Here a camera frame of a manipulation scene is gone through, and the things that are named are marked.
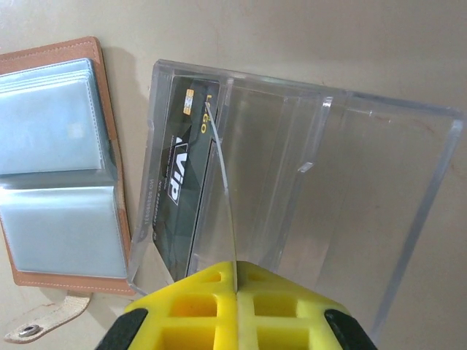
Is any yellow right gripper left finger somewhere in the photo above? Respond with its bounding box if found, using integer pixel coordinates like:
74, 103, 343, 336
95, 260, 240, 350

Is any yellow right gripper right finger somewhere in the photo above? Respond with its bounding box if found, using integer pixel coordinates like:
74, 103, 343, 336
236, 260, 379, 350

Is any black VIP card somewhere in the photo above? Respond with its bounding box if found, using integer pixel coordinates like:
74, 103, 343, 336
147, 74, 223, 284

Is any tan leather card holder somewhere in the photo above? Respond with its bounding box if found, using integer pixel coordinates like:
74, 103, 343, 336
0, 35, 138, 344

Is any clear acrylic card box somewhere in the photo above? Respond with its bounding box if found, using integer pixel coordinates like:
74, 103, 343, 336
126, 58, 467, 339

